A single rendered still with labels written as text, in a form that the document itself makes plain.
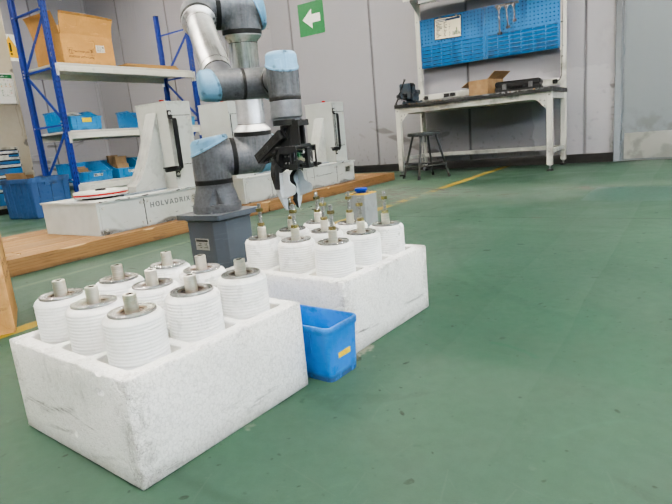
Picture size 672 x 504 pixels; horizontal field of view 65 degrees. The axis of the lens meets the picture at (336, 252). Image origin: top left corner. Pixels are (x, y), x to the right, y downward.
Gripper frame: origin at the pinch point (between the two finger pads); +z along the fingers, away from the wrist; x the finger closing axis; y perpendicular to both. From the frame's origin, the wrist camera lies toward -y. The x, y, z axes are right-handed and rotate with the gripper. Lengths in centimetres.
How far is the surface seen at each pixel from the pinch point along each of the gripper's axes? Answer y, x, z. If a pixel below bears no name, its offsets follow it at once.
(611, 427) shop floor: 75, -7, 34
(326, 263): 13.7, -3.9, 13.3
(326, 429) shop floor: 36, -32, 34
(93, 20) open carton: -475, 206, -156
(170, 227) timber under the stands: -184, 79, 29
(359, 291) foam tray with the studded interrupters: 20.2, -0.7, 20.2
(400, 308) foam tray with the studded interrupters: 19.3, 16.8, 29.9
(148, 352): 20, -54, 15
